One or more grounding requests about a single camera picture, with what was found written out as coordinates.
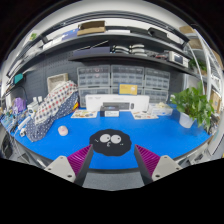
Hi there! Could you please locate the grey drawer organiser middle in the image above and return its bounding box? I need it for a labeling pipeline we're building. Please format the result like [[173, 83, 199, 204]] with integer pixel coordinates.
[[111, 65, 144, 94]]

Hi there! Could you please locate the white keyboard box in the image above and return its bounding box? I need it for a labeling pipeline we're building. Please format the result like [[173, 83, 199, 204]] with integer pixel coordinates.
[[85, 94, 150, 111]]

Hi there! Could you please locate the grey drawer organiser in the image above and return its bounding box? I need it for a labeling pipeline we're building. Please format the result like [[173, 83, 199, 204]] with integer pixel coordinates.
[[77, 65, 110, 107], [111, 65, 144, 94], [144, 68, 170, 103]]

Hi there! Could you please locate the right picture card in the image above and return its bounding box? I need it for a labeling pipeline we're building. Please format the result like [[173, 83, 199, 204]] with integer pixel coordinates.
[[132, 111, 158, 120]]

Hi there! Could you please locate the blue table mat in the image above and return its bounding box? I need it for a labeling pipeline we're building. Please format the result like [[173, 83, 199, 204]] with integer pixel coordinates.
[[15, 110, 209, 170]]

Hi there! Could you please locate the purple object at left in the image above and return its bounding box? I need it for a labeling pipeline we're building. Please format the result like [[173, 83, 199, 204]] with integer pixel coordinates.
[[13, 98, 26, 114]]

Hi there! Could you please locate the clear plastic container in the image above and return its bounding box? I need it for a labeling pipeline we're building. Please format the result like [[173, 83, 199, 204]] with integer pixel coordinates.
[[149, 102, 173, 116]]

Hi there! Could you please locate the patterned fabric cloth pile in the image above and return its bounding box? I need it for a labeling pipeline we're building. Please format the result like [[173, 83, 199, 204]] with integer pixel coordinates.
[[26, 80, 78, 142]]

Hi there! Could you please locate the white bottle at left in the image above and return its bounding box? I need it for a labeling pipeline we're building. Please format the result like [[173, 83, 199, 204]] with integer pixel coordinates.
[[27, 101, 39, 115]]

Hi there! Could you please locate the green potted plant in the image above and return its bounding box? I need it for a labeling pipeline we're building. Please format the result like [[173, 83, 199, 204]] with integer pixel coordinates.
[[170, 82, 214, 132]]

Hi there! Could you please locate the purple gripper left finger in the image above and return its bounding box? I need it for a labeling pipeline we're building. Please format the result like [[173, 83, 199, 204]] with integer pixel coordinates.
[[45, 145, 93, 186]]

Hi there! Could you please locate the left picture card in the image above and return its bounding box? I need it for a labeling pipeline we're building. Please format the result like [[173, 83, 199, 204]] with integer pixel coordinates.
[[72, 110, 97, 119]]

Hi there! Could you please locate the small black white box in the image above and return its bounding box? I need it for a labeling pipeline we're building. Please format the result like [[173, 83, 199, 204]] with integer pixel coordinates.
[[100, 106, 119, 117]]

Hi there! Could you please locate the beige framed box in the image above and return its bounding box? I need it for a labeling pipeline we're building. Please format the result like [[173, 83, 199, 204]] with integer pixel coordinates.
[[47, 73, 68, 92]]

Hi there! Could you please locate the grey drawer organiser left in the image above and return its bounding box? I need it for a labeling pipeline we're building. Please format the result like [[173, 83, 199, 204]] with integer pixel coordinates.
[[77, 65, 110, 107]]

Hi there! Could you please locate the black wall shelf unit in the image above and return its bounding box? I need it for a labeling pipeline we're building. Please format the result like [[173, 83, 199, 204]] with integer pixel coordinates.
[[4, 19, 201, 98]]

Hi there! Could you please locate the white electronic device on shelf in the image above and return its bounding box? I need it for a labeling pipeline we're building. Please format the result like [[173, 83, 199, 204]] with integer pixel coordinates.
[[168, 51, 189, 68]]

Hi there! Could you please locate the brown cardboard box top shelf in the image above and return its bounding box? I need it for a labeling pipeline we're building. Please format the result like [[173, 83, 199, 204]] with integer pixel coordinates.
[[77, 21, 106, 36]]

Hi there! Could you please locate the black cartoon-face mouse pad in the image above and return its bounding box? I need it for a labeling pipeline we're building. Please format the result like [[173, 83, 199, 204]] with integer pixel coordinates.
[[89, 129, 132, 156]]

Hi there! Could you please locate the grey drawer organiser right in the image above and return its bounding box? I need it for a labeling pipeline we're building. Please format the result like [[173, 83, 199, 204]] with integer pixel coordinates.
[[144, 68, 170, 103]]

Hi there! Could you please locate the yellow card box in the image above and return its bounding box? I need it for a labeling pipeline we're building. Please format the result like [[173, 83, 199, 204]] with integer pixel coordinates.
[[119, 84, 138, 95]]

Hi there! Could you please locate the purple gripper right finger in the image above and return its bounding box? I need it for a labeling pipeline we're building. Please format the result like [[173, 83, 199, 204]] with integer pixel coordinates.
[[134, 145, 182, 185]]

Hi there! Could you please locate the picture card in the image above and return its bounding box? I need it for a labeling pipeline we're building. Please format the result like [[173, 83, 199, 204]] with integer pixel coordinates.
[[72, 110, 97, 119], [132, 111, 158, 120]]

